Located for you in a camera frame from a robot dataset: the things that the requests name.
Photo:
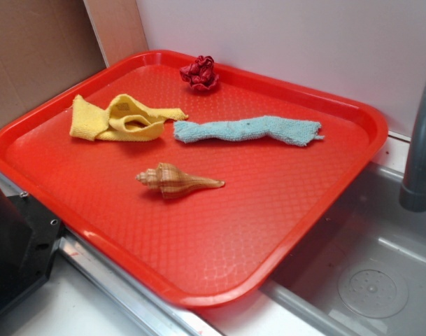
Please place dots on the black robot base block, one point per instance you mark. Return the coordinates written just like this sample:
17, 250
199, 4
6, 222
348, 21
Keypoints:
29, 238

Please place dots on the crumpled red fabric ball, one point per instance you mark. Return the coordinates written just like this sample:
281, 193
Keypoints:
200, 75

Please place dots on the brown striped conch shell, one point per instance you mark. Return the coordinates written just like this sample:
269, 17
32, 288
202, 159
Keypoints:
172, 183

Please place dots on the yellow cloth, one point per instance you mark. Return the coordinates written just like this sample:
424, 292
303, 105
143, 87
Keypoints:
125, 119

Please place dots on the brown cardboard panel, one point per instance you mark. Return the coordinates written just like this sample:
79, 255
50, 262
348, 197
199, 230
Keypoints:
46, 47

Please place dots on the red plastic tray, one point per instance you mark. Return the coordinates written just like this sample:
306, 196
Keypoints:
212, 246

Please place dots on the light blue towel strip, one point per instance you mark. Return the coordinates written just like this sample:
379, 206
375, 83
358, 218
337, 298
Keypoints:
291, 132

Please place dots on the grey sink faucet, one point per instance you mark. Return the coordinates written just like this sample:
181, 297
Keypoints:
412, 194

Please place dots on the grey plastic sink basin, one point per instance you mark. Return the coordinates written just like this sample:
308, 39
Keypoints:
360, 271

